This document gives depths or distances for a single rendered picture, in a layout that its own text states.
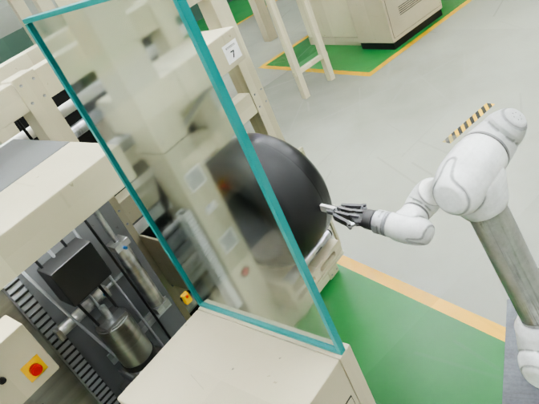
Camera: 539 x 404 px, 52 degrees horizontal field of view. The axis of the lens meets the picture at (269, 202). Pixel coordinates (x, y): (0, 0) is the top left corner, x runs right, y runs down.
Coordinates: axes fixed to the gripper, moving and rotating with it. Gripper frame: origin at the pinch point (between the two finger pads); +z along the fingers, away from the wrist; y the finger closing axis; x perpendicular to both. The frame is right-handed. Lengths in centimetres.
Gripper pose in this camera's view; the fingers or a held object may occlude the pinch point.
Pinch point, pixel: (328, 208)
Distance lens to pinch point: 215.1
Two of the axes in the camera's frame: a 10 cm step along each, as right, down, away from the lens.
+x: 2.6, 7.6, 5.9
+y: -5.8, 6.2, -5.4
